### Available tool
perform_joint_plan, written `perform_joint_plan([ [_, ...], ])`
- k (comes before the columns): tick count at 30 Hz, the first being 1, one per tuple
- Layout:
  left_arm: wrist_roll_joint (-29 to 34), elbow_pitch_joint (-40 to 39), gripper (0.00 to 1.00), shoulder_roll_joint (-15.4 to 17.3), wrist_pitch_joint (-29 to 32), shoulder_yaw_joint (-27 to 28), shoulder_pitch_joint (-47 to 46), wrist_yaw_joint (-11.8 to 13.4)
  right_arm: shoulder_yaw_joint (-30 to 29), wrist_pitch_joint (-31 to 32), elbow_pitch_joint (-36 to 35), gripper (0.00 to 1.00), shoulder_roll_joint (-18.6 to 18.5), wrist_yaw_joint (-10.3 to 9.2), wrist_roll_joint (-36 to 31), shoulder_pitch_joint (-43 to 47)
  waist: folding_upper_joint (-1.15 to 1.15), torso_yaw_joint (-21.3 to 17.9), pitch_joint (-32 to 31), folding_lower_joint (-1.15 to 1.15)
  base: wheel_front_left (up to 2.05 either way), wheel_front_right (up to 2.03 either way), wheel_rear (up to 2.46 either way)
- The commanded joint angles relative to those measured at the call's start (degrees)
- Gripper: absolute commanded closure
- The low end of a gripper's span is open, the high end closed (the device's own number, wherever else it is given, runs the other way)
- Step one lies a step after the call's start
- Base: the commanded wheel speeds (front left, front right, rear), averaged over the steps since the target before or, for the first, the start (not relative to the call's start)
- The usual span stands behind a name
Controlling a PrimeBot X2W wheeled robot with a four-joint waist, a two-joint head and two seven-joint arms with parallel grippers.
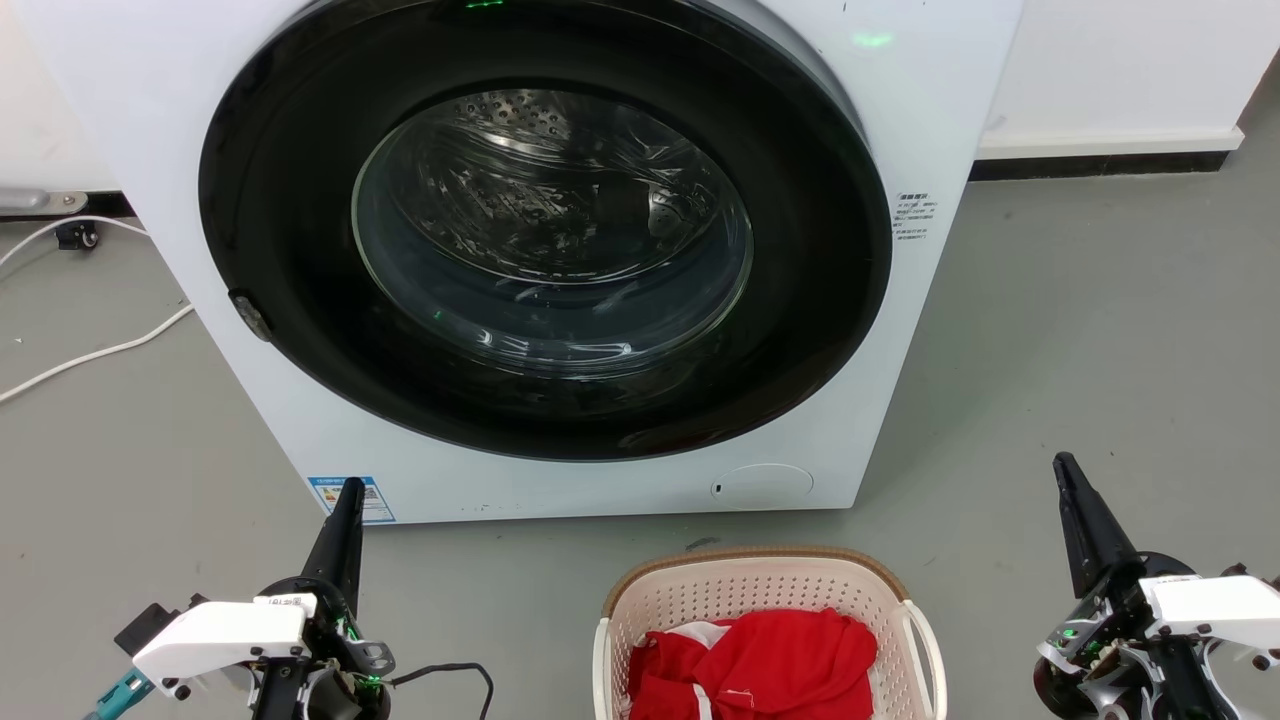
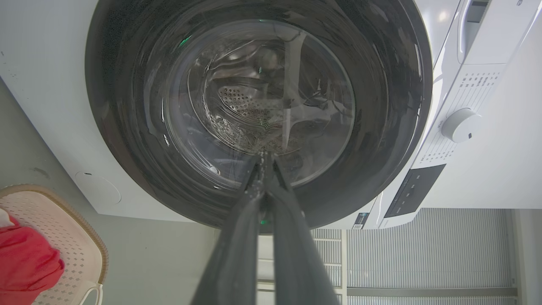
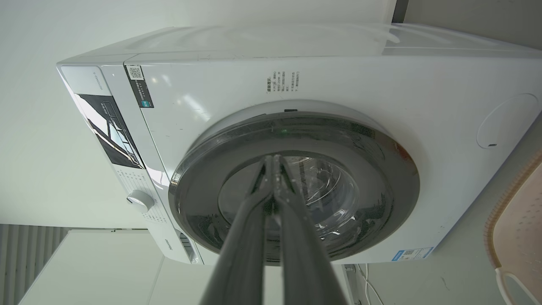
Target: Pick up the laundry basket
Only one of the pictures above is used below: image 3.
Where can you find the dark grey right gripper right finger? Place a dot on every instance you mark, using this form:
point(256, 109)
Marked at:
point(307, 262)

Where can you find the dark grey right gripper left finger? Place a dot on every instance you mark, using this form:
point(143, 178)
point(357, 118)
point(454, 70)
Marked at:
point(237, 258)

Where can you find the pink plastic laundry basket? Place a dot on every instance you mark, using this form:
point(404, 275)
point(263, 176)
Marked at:
point(518, 237)

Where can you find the grey round washing machine door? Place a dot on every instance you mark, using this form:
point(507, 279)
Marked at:
point(360, 169)

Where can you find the silver washing machine dial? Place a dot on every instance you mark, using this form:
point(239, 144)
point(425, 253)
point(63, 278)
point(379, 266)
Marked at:
point(139, 200)

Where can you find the white cabinet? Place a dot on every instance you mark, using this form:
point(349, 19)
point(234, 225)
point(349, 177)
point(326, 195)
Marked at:
point(106, 271)

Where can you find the white front-load washing machine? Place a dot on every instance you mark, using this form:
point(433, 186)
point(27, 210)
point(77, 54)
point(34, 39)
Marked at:
point(338, 84)

